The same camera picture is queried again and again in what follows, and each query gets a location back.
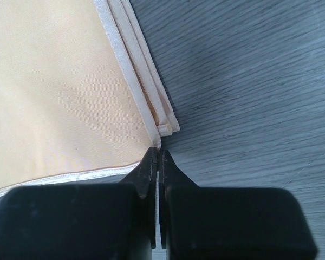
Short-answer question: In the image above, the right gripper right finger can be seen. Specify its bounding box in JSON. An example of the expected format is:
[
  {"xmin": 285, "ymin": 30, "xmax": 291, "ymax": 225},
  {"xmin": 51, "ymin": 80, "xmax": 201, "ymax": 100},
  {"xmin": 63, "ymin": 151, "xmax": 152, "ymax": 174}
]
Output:
[{"xmin": 158, "ymin": 150, "xmax": 318, "ymax": 259}]

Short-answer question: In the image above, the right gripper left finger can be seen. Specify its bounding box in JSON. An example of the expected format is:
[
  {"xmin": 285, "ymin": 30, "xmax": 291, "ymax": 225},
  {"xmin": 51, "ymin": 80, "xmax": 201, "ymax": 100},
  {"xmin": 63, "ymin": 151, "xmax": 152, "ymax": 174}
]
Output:
[{"xmin": 0, "ymin": 147, "xmax": 158, "ymax": 259}]

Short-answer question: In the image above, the peach cloth napkin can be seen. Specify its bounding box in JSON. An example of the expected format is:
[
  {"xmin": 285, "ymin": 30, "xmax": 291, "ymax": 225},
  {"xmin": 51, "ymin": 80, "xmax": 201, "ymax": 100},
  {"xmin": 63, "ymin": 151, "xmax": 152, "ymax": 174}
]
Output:
[{"xmin": 0, "ymin": 1, "xmax": 180, "ymax": 197}]

